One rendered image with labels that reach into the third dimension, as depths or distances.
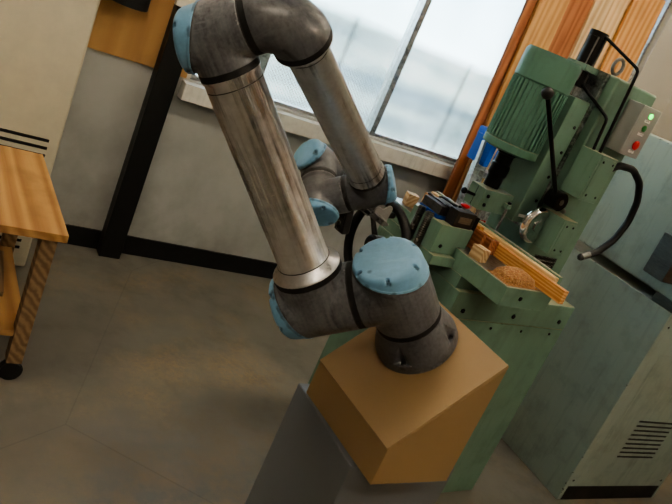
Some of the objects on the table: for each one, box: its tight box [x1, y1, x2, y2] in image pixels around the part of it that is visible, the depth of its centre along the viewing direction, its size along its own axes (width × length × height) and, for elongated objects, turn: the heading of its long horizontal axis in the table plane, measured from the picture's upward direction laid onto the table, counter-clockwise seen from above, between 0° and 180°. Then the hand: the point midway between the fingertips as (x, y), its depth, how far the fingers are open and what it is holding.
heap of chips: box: [488, 266, 539, 291], centre depth 204 cm, size 9×14×4 cm, turn 75°
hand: (383, 224), depth 204 cm, fingers closed
